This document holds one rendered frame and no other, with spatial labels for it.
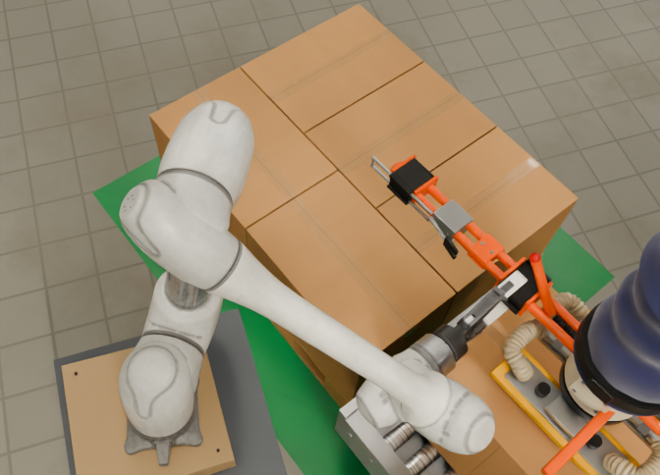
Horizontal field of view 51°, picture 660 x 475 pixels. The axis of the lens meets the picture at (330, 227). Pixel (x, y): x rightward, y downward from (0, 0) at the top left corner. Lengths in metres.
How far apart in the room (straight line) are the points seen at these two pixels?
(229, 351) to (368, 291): 0.53
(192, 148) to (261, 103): 1.50
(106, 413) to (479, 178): 1.46
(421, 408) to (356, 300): 1.01
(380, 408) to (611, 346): 0.43
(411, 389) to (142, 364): 0.62
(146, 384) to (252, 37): 2.39
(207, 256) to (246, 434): 0.84
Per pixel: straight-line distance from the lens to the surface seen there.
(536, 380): 1.61
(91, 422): 1.83
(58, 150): 3.32
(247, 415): 1.86
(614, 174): 3.44
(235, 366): 1.90
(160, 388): 1.54
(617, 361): 1.33
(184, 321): 1.60
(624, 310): 1.26
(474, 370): 1.74
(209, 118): 1.18
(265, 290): 1.16
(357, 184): 2.42
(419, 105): 2.67
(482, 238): 1.58
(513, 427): 1.72
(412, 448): 2.13
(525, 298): 1.54
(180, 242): 1.06
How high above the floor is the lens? 2.54
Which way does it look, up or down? 59 degrees down
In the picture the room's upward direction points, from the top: 6 degrees clockwise
